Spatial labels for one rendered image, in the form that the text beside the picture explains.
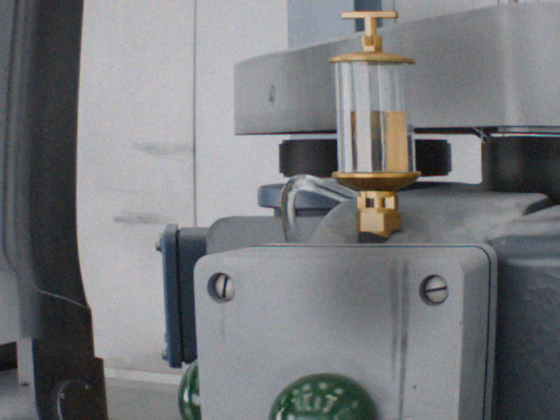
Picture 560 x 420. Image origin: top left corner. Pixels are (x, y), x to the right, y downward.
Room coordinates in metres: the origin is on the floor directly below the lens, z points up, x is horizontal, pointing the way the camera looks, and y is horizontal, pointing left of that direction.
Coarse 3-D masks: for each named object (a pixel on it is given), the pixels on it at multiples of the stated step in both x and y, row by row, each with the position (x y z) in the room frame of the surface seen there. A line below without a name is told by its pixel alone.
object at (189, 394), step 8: (192, 368) 0.36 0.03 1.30; (184, 376) 0.36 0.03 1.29; (192, 376) 0.36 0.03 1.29; (184, 384) 0.36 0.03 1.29; (192, 384) 0.36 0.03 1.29; (184, 392) 0.36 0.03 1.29; (192, 392) 0.36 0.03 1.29; (184, 400) 0.36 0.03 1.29; (192, 400) 0.36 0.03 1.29; (200, 400) 0.36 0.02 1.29; (184, 408) 0.36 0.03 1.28; (192, 408) 0.36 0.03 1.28; (200, 408) 0.36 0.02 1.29; (184, 416) 0.36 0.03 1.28; (192, 416) 0.36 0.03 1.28; (200, 416) 0.36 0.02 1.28
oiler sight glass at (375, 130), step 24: (336, 72) 0.41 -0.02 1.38; (360, 72) 0.40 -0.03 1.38; (384, 72) 0.40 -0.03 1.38; (408, 72) 0.41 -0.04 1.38; (336, 96) 0.41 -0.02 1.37; (360, 96) 0.40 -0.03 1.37; (384, 96) 0.40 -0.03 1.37; (408, 96) 0.41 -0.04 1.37; (360, 120) 0.40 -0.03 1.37; (384, 120) 0.40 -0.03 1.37; (408, 120) 0.41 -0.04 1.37; (360, 144) 0.40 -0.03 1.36; (384, 144) 0.40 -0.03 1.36; (408, 144) 0.41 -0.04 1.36; (360, 168) 0.40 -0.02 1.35; (384, 168) 0.40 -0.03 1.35; (408, 168) 0.41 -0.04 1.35
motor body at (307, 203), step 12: (264, 192) 0.87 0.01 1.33; (276, 192) 0.85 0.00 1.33; (300, 192) 0.83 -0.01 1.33; (312, 192) 0.83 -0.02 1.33; (264, 204) 0.87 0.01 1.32; (276, 204) 0.85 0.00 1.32; (300, 204) 0.83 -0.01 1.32; (312, 204) 0.83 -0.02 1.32; (324, 204) 0.83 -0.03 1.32; (336, 204) 0.82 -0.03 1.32
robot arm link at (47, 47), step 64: (0, 0) 0.70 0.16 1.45; (64, 0) 0.71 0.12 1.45; (0, 64) 0.68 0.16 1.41; (64, 64) 0.69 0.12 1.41; (0, 128) 0.66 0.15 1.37; (64, 128) 0.68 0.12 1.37; (0, 192) 0.64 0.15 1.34; (64, 192) 0.67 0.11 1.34; (0, 256) 0.63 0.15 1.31; (64, 256) 0.65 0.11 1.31; (0, 320) 0.61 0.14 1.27; (64, 320) 0.62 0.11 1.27; (0, 384) 0.61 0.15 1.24
